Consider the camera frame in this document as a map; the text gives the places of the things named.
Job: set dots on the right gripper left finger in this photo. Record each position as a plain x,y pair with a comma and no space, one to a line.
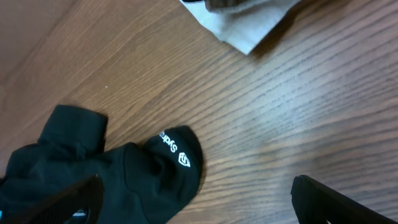
80,203

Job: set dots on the black t-shirt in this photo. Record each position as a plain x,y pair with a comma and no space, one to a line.
142,184

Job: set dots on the folded beige garment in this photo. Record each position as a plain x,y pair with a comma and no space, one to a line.
241,24

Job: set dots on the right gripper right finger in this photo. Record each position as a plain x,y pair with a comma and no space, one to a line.
315,203

